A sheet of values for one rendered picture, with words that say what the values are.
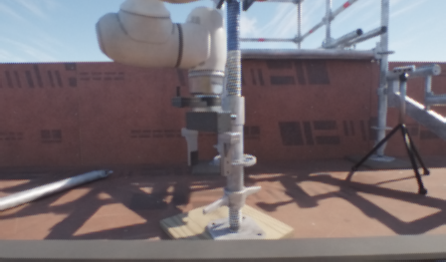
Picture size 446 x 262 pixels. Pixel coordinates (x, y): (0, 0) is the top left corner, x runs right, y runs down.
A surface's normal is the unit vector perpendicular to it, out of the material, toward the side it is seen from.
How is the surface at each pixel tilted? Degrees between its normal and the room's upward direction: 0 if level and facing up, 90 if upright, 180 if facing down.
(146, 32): 112
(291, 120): 90
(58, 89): 90
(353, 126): 90
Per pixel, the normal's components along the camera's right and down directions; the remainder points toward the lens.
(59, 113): 0.05, 0.07
